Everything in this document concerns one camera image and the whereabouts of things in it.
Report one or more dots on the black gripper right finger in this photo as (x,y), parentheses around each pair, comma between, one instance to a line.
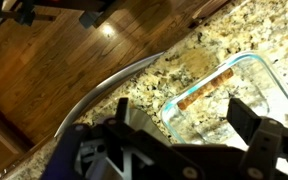
(260,140)

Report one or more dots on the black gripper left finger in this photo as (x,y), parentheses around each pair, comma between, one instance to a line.
(67,150)

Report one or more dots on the toasted brown bread slice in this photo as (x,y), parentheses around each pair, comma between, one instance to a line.
(205,89)

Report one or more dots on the clear glass food container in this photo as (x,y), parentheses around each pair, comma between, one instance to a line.
(217,110)

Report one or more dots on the wooden base cabinet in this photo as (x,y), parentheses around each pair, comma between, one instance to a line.
(0,143)

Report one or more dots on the dark grey block foot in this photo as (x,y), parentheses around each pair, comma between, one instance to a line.
(89,19)

